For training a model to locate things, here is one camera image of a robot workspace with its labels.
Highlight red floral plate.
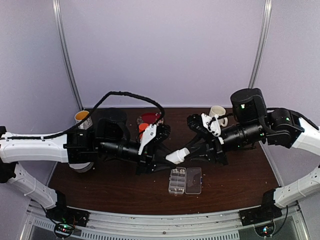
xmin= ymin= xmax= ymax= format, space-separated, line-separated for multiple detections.
xmin=136 ymin=112 xmax=161 ymax=126

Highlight white pills in organizer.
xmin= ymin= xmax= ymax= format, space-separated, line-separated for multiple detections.
xmin=171 ymin=168 xmax=186 ymax=175

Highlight white pill bottle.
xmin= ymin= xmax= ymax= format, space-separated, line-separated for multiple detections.
xmin=165 ymin=147 xmax=190 ymax=165

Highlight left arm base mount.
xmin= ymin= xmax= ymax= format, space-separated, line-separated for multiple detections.
xmin=41 ymin=202 xmax=90 ymax=239

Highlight left aluminium frame post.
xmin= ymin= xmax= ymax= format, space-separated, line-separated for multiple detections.
xmin=52 ymin=0 xmax=83 ymax=110

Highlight cream ribbed mug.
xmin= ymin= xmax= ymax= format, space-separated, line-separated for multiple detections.
xmin=209 ymin=105 xmax=228 ymax=127

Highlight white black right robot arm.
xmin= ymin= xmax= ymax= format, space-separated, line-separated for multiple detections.
xmin=187 ymin=88 xmax=320 ymax=165

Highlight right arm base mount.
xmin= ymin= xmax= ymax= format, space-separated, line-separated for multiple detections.
xmin=238 ymin=203 xmax=282 ymax=239

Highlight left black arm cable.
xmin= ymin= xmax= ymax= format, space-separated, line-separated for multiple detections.
xmin=0 ymin=91 xmax=166 ymax=141

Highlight small silver pills in organizer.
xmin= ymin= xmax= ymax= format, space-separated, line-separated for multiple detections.
xmin=172 ymin=188 xmax=184 ymax=193

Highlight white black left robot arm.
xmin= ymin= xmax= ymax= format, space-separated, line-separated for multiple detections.
xmin=0 ymin=108 xmax=176 ymax=222

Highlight right aluminium frame post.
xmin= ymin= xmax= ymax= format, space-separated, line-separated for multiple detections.
xmin=246 ymin=0 xmax=273 ymax=89

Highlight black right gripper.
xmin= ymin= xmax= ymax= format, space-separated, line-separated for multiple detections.
xmin=181 ymin=120 xmax=264 ymax=168

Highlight orange pill bottle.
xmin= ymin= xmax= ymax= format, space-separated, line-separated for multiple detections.
xmin=138 ymin=122 xmax=149 ymax=140

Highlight yellow interior patterned mug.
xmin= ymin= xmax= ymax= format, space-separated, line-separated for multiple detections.
xmin=74 ymin=110 xmax=93 ymax=130

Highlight clear plastic pill organizer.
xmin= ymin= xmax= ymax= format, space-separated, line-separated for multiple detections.
xmin=168 ymin=167 xmax=202 ymax=196

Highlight aluminium frame post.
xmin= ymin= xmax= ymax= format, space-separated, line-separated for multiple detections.
xmin=246 ymin=0 xmax=273 ymax=89
xmin=52 ymin=0 xmax=83 ymax=110

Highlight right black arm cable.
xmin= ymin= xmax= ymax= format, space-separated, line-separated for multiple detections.
xmin=267 ymin=107 xmax=320 ymax=131

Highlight white scalloped bowl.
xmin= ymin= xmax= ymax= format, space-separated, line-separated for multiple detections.
xmin=68 ymin=162 xmax=94 ymax=173

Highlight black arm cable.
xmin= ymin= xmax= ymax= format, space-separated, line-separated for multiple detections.
xmin=267 ymin=107 xmax=320 ymax=131
xmin=0 ymin=91 xmax=166 ymax=141

